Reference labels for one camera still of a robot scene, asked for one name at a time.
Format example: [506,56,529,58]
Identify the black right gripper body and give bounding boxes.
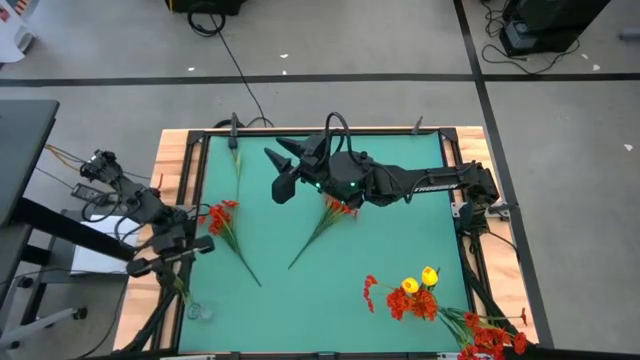
[271,133,334,205]

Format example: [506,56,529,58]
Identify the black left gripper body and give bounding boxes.
[125,234,217,279]

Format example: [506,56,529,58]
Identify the red flower bunch green stem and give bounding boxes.
[197,198,263,289]
[287,195,360,271]

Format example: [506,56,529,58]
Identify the short red flower cluster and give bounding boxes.
[384,285,440,322]

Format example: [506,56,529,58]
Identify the tall red flower bunch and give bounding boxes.
[438,305,530,360]

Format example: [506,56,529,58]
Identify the clear glass vase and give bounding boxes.
[187,301,216,322]

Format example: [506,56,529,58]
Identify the white paper sheets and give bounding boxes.
[68,215,142,277]

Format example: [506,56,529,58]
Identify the black desk support beam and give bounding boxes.
[9,197,137,264]

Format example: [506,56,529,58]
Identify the small red blossom sprig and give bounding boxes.
[363,273,396,315]

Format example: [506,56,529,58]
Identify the grey stand with casters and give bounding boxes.
[0,277,90,351]

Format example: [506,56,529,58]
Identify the green table mat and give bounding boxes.
[178,132,472,354]

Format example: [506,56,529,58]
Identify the black box on floor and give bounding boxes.
[164,0,247,15]

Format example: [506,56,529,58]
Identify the dark grey desk top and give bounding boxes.
[0,98,61,227]

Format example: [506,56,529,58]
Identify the white plastic bucket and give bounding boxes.
[0,0,35,65]

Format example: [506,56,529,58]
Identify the black computer case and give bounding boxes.
[498,0,612,57]

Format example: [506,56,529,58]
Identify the black floor cable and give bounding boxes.
[187,7,275,129]

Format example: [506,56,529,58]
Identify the orange yellow cables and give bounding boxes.
[43,143,121,174]

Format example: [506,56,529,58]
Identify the black cables by computer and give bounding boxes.
[480,0,581,76]

